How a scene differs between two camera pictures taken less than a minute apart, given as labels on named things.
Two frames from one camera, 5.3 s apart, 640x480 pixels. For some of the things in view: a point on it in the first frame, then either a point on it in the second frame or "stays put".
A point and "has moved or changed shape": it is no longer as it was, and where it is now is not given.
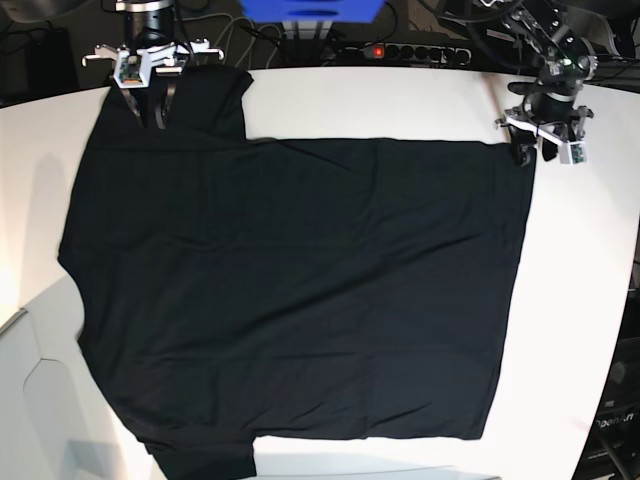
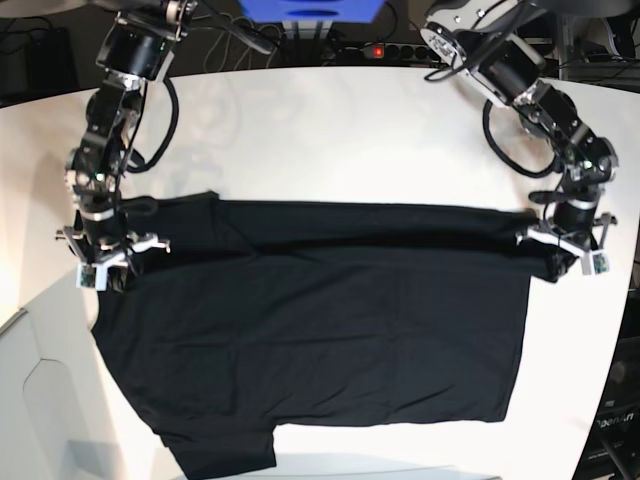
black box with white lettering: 612,450 stays put
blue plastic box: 312,11 stays put
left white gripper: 523,140 → 555,260
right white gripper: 165,58 → 113,255
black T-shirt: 236,288 has moved or changed shape
